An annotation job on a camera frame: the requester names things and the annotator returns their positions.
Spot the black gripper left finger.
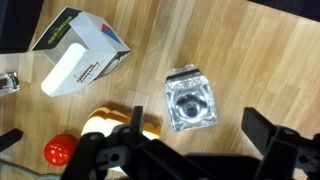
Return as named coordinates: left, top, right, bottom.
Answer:
left=130, top=105, right=145, bottom=133

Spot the toy bread slice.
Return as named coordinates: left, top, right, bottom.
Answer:
left=80, top=104, right=162, bottom=142

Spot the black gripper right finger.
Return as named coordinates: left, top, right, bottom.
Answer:
left=241, top=106, right=278, bottom=156

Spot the white cardboard carton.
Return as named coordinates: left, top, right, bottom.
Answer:
left=31, top=6, right=132, bottom=98

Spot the grey cable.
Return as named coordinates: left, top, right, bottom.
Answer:
left=0, top=158, right=63, bottom=180

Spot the red toy tomato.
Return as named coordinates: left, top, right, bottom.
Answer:
left=43, top=133, right=79, bottom=167

